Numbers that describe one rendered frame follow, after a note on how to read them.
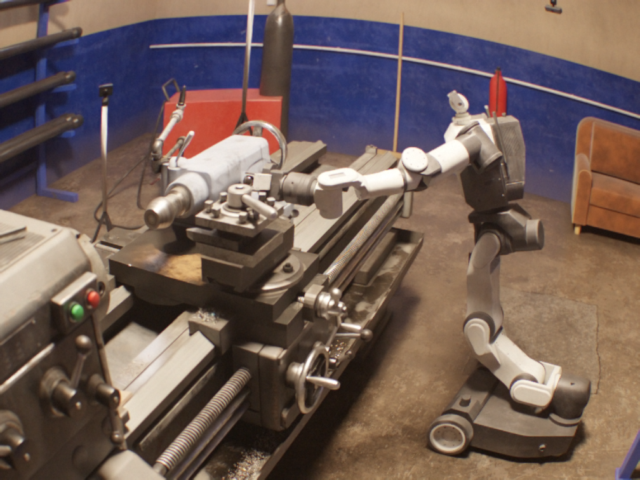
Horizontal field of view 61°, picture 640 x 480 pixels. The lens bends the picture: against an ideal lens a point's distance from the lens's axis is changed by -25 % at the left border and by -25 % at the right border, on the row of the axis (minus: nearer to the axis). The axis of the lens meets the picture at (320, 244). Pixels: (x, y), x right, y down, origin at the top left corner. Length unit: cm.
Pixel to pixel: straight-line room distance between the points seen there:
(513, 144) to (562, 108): 335
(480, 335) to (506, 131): 78
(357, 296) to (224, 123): 214
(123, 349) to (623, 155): 431
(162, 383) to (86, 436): 41
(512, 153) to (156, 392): 144
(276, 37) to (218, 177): 277
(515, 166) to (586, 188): 269
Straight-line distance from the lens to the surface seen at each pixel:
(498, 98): 547
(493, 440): 263
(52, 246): 114
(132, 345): 196
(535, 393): 260
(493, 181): 231
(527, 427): 262
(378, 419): 284
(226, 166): 203
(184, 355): 169
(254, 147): 219
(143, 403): 153
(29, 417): 109
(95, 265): 145
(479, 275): 246
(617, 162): 533
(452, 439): 263
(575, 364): 341
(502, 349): 260
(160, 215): 182
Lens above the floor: 178
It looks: 24 degrees down
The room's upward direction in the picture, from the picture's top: 3 degrees clockwise
